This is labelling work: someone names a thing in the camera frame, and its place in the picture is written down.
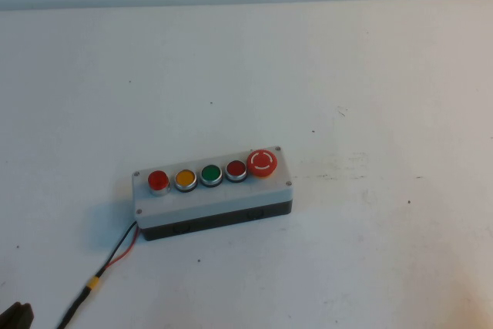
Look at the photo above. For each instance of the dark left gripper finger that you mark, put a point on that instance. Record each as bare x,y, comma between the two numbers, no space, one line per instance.
11,317
28,317

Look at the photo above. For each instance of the red illuminated push button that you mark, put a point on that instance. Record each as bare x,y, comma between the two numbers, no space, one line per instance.
158,180

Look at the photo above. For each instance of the yellow push button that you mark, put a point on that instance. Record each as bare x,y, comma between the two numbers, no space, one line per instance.
185,178

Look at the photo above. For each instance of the green push button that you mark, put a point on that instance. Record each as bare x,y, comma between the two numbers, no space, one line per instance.
210,173

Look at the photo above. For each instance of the grey and black button box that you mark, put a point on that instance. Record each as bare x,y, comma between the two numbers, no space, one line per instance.
231,198

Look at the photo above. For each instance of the dark red flat push button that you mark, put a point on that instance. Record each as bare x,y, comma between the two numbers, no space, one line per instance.
235,169

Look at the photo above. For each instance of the red emergency stop mushroom button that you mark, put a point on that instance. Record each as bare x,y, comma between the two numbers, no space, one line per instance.
262,161

